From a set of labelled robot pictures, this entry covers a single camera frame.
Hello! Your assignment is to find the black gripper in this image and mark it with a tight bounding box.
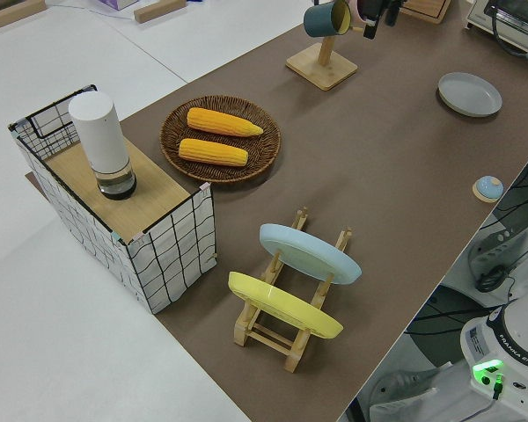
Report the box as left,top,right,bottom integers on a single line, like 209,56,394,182
360,0,400,40

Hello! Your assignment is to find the gray plate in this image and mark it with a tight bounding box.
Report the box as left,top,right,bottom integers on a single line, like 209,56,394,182
437,71,503,118

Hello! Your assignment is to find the light blue plate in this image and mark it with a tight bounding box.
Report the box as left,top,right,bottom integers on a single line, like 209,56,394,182
259,222,363,287

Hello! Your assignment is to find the yellow plate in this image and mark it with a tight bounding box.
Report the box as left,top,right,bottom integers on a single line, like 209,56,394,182
227,271,344,339

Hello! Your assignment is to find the wooden plate rack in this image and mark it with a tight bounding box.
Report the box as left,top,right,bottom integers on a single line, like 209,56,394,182
233,206,353,374

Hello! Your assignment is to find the wooden bread box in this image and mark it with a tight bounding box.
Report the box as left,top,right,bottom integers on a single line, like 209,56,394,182
400,0,452,24

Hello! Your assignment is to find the dark teal mug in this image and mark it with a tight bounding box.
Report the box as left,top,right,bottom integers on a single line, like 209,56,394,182
302,0,353,37

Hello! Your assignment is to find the wooden mug tree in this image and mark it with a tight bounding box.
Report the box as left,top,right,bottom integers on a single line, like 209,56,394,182
285,24,364,91

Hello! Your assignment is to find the white toaster oven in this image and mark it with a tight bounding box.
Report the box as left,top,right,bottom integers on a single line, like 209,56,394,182
466,0,528,58

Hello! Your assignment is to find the brown table mat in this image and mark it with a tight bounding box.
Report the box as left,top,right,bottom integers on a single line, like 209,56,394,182
116,0,528,422

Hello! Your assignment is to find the yellow corn cob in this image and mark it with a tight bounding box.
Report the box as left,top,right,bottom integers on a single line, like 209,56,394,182
178,138,249,167
187,107,264,138

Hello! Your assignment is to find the blue service bell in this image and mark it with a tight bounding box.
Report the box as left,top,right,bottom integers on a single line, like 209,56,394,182
472,175,504,203

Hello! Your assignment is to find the brown wicker basket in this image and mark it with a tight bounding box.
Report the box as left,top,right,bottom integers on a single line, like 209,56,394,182
159,95,282,183

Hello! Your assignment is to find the wooden block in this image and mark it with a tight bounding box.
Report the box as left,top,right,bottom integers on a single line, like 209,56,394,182
134,0,188,23
0,0,48,32

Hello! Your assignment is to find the white power strip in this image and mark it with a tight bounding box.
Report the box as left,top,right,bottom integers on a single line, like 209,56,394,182
467,217,528,287

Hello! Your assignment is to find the purple tissue box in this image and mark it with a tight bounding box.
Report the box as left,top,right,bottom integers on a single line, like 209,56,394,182
95,0,138,11

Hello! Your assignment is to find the black power plug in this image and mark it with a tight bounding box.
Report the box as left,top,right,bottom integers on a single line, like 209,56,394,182
474,266,508,294

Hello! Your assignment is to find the white cylindrical bottle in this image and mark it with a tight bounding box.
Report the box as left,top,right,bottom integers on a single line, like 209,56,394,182
68,91,138,201

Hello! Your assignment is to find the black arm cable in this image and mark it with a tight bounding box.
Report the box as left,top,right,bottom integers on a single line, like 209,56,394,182
490,0,528,61

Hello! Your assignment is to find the wire grid shelf box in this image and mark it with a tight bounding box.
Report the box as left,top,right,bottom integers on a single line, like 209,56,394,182
7,83,216,316

